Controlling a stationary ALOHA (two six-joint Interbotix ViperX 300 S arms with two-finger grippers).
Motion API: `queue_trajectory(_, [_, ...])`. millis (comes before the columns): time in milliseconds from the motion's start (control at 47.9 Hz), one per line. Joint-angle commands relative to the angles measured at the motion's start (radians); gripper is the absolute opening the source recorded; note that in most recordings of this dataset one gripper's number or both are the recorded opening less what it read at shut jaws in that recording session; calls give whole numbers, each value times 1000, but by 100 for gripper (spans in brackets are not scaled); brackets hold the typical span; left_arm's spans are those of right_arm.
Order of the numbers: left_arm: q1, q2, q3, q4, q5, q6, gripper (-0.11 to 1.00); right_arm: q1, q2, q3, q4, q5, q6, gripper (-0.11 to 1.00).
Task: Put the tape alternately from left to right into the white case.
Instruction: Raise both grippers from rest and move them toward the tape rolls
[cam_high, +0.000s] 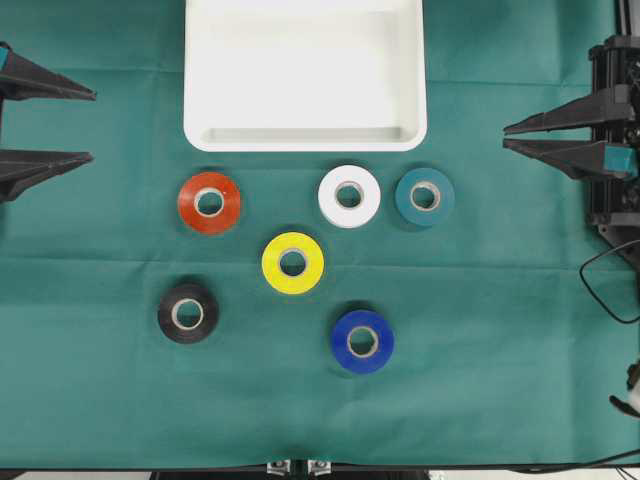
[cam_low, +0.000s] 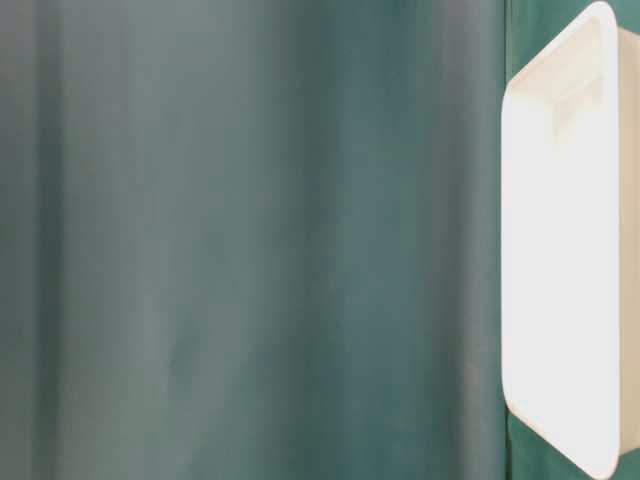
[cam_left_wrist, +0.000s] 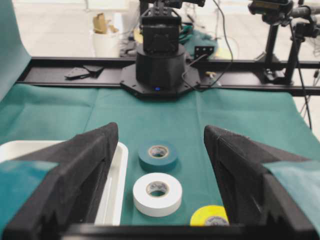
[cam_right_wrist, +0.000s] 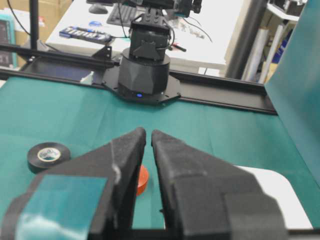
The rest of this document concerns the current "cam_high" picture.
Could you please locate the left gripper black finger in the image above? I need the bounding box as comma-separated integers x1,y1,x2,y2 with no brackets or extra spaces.
1,42,96,101
1,150,94,201

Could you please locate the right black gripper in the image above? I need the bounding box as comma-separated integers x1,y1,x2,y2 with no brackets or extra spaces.
503,35,639,227

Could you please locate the red tape roll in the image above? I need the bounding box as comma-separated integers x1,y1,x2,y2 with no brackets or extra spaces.
177,172,242,235

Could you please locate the black tape roll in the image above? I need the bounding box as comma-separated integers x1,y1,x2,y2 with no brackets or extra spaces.
157,283,219,344

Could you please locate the yellow tape roll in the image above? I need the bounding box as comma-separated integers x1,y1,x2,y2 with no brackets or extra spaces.
261,232,324,295

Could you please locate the blue tape roll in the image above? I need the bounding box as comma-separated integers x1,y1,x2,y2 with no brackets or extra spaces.
329,309,395,375

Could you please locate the teal green tape roll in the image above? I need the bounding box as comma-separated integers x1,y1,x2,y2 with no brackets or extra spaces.
394,168,455,228

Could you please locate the white plastic tray case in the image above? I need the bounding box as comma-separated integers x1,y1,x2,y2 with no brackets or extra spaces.
183,1,428,152

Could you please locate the white tape roll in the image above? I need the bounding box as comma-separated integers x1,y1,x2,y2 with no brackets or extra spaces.
317,165,381,229

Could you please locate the green table cloth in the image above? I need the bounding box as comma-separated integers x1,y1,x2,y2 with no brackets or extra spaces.
1,1,639,470

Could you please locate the white object at table edge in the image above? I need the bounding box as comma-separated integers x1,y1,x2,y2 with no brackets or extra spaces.
609,362,639,419

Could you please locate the right black camera cable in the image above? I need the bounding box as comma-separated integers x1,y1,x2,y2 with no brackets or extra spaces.
579,238,640,324

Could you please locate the left metal table bracket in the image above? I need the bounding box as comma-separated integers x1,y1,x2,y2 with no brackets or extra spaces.
266,459,291,476

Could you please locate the metal table bracket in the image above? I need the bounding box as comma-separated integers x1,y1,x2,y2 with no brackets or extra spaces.
307,459,332,477
266,459,291,476

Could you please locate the right metal table bracket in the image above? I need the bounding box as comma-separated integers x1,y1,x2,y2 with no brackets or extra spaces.
307,459,332,477

